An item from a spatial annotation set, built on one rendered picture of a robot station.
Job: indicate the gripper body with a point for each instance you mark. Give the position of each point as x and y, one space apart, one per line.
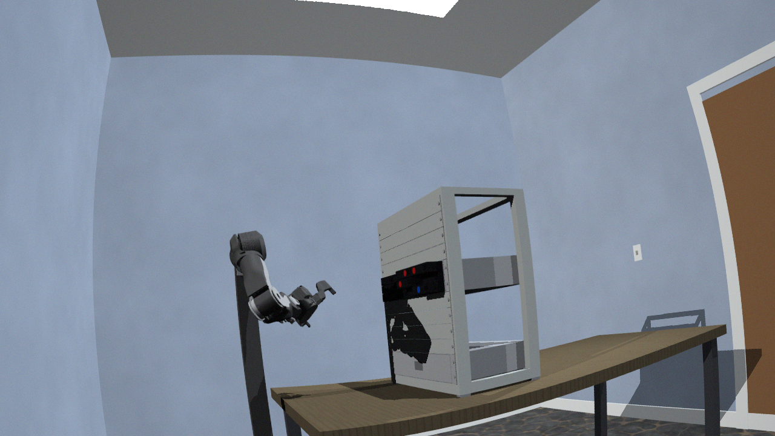
305 300

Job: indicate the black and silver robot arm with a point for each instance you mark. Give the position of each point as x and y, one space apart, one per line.
248 259

